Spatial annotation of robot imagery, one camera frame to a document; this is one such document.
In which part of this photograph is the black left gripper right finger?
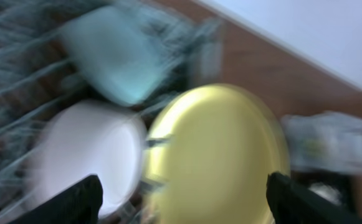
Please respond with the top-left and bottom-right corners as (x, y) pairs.
(266, 172), (362, 224)

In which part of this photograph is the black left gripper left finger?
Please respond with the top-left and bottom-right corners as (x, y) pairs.
(10, 175), (103, 224)

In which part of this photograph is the white small plate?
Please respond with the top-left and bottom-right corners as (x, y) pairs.
(27, 100), (146, 218)

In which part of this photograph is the yellow round plate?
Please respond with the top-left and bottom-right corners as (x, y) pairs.
(144, 84), (290, 224)

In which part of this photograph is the light blue bowl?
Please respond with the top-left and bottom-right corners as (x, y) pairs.
(59, 6), (166, 106)

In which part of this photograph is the black waste tray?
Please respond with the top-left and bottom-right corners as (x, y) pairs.
(291, 170), (356, 214)

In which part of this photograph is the grey plastic dishwasher rack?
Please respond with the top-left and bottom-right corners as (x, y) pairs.
(0, 1), (222, 223)

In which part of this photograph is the clear plastic bin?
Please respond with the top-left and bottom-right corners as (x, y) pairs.
(281, 111), (362, 175)

